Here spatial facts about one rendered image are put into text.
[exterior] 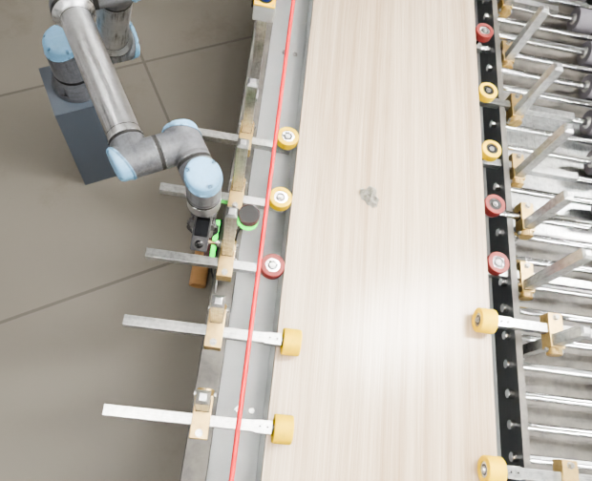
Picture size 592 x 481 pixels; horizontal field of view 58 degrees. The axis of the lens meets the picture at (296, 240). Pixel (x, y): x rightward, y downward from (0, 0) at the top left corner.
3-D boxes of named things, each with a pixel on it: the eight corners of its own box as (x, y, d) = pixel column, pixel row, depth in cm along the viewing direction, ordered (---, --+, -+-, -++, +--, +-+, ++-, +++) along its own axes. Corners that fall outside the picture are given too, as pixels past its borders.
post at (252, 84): (238, 160, 215) (246, 84, 171) (239, 153, 216) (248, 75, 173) (246, 161, 215) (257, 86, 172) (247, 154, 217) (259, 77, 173)
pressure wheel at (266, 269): (256, 284, 180) (259, 274, 170) (259, 262, 184) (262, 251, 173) (279, 287, 181) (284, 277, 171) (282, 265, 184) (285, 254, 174)
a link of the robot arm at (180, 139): (151, 123, 132) (168, 164, 128) (195, 111, 135) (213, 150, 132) (154, 143, 140) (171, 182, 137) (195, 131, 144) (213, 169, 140)
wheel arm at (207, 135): (173, 136, 196) (172, 130, 193) (175, 129, 198) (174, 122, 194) (288, 156, 201) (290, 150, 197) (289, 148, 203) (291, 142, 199)
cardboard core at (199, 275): (188, 282, 251) (199, 224, 262) (189, 286, 258) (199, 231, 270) (205, 284, 251) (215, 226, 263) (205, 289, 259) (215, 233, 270)
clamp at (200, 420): (186, 438, 148) (186, 437, 143) (195, 388, 153) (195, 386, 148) (209, 440, 148) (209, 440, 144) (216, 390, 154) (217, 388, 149)
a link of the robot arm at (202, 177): (213, 148, 131) (229, 181, 128) (212, 173, 142) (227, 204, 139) (177, 159, 128) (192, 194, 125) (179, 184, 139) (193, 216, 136)
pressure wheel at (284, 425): (274, 431, 145) (275, 407, 151) (270, 449, 149) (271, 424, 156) (296, 434, 145) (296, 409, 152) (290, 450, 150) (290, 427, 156)
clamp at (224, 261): (216, 280, 176) (216, 275, 172) (222, 242, 182) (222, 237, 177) (232, 282, 177) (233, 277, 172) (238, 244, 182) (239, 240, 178)
